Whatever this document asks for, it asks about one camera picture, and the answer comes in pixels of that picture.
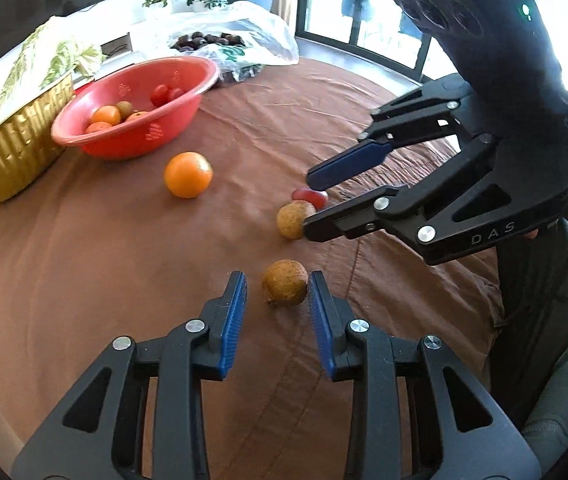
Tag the brown tablecloth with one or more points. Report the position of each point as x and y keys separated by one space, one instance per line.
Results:
x=113 y=260

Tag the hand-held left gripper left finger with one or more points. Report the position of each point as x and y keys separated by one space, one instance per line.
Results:
x=231 y=330

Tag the clear plastic bag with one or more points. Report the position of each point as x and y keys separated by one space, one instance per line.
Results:
x=264 y=35

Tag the person's dark grey clothing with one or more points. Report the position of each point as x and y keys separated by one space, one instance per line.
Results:
x=539 y=320

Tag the red plastic basin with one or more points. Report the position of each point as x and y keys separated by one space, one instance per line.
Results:
x=163 y=130

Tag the large orange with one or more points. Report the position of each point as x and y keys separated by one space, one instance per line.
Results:
x=188 y=174

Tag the gold foil tray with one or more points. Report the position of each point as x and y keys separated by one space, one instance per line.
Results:
x=13 y=150

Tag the napa cabbage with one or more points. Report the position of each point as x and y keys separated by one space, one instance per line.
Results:
x=48 y=60

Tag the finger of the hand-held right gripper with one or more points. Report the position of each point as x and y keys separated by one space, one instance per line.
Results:
x=344 y=220
x=354 y=160

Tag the small dark red tomato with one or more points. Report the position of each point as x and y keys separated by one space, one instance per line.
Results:
x=306 y=197

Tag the small orange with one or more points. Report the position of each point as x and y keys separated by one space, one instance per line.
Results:
x=97 y=128
x=105 y=115
x=136 y=116

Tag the black framed window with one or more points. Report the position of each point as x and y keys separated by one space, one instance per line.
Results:
x=344 y=10

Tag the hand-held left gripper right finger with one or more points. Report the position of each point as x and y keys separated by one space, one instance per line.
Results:
x=321 y=330

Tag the black wall television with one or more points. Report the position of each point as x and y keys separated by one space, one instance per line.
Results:
x=38 y=0

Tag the pile of chestnuts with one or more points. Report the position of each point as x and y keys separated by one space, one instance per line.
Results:
x=208 y=40

